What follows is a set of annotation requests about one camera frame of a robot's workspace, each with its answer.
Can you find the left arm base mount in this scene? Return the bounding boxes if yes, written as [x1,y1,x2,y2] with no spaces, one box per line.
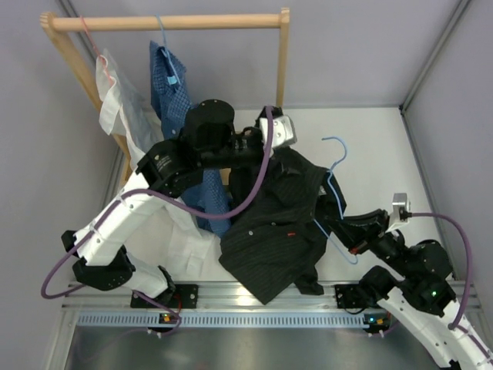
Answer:
[130,283,200,338]

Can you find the wooden clothes rack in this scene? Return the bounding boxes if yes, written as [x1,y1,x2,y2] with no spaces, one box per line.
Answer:
[39,7,291,193]

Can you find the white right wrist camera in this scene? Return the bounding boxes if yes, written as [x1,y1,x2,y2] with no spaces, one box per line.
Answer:
[387,193,411,232]

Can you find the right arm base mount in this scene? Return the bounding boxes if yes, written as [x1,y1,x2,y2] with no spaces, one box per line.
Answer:
[334,283,399,338]

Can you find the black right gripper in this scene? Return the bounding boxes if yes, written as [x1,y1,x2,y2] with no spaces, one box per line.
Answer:
[323,208,413,277]

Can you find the blue wire hanger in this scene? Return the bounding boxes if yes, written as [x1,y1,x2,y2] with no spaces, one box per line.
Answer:
[312,136,359,265]

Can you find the black pinstriped shirt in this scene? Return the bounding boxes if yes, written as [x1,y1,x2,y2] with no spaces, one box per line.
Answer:
[219,147,347,295]

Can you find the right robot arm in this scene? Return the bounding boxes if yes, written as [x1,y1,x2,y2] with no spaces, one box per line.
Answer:
[324,207,492,369]

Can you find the blue hanger with shirt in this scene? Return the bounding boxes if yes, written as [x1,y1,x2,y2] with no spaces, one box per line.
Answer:
[156,15,181,86]

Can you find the white shirt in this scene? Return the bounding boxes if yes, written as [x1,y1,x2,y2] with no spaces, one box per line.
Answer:
[94,47,205,240]

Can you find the blue checked shirt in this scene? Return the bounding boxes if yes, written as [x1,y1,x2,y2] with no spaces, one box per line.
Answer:
[149,41,230,214]

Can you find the pink wire hanger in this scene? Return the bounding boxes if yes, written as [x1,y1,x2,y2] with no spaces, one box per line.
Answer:
[79,15,115,86]

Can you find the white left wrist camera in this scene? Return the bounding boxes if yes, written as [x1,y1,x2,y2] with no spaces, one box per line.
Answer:
[271,115,297,150]

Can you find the slotted grey cable duct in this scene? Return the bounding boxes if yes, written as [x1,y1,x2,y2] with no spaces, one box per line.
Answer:
[77,311,374,328]

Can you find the aluminium mounting rail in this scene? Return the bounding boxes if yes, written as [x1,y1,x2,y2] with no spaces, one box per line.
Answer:
[63,281,482,309]

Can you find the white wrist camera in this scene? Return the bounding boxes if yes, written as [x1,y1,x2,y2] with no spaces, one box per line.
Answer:
[387,193,411,232]
[271,115,297,150]

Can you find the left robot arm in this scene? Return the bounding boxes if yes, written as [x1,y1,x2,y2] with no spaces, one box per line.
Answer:
[62,99,283,308]

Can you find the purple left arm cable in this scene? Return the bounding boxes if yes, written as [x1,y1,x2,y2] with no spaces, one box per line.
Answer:
[40,106,277,300]

